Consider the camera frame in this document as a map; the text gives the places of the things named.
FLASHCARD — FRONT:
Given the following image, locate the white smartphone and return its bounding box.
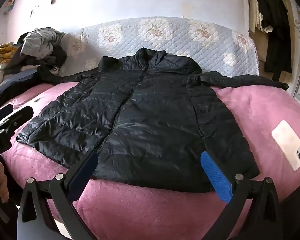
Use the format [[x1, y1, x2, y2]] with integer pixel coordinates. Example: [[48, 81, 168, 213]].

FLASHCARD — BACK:
[[271, 120, 300, 172]]

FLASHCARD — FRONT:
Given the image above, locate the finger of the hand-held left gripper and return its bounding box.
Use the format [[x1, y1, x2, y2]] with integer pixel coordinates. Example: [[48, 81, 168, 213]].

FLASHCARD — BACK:
[[5, 106, 33, 135], [0, 104, 14, 128]]

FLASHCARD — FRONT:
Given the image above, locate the pink plush blanket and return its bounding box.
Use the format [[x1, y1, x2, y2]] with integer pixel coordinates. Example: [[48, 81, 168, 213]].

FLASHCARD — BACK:
[[0, 81, 300, 240]]

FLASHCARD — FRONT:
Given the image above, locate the black hanging garment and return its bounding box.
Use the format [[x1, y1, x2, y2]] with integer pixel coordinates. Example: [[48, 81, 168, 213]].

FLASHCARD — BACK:
[[254, 0, 293, 82]]

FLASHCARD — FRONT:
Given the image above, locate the black crumpled garment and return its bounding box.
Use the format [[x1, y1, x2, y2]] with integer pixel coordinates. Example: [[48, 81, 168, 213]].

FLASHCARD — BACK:
[[15, 34, 68, 80]]

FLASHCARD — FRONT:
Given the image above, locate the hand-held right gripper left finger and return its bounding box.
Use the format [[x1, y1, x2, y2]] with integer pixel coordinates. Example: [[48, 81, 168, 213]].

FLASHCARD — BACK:
[[16, 151, 99, 240]]

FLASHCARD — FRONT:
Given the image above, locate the black puffer jacket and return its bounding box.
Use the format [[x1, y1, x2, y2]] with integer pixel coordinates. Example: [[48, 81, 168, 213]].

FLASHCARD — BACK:
[[16, 47, 289, 193]]

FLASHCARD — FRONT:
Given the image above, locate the person's left hand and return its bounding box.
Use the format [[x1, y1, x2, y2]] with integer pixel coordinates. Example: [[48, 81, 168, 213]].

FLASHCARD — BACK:
[[0, 162, 10, 203]]

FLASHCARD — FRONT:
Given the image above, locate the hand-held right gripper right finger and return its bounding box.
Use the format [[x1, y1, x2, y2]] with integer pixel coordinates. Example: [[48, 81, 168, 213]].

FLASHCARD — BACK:
[[201, 151, 283, 240]]

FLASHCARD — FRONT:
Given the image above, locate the yellow patterned cloth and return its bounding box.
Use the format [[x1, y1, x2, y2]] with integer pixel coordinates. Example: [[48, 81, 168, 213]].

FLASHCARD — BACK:
[[0, 44, 20, 65]]

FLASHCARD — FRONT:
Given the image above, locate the cream hanging garment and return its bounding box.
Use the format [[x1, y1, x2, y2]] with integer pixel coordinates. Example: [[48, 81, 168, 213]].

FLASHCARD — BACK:
[[249, 0, 263, 34]]

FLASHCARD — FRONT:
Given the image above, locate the grey crumpled garment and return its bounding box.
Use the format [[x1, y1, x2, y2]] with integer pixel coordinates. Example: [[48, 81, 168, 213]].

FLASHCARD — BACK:
[[20, 27, 65, 60]]

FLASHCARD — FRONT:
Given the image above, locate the quilted floral bed cover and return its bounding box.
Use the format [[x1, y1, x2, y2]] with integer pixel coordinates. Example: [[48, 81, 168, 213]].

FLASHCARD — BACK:
[[59, 16, 260, 85]]

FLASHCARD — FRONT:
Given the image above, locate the cartoon wall sticker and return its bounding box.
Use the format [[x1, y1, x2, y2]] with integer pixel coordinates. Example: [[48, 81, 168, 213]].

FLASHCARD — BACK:
[[4, 0, 16, 15]]

